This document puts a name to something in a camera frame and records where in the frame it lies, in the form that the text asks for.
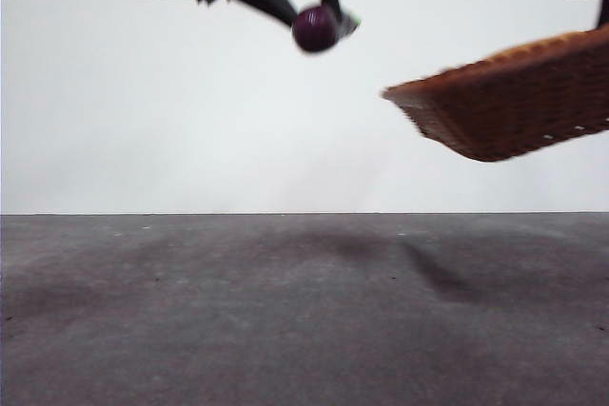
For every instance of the purple sweet potato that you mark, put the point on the purple sweet potato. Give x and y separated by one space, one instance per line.
314 30

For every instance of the brown wicker basket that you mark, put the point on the brown wicker basket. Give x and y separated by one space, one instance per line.
514 111

